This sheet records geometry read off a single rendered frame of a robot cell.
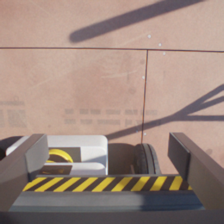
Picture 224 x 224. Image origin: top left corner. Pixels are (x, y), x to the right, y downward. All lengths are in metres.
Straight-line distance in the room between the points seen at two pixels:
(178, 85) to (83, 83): 0.29
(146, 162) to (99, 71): 0.29
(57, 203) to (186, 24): 0.53
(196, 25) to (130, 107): 0.31
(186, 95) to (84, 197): 0.43
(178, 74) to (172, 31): 0.12
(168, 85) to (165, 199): 0.36
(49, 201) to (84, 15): 0.46
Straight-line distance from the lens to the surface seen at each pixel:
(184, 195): 0.27
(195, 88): 0.58
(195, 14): 0.58
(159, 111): 0.55
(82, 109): 0.53
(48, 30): 0.55
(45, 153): 0.17
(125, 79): 0.51
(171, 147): 0.17
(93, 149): 0.43
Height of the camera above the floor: 0.51
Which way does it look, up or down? 76 degrees down
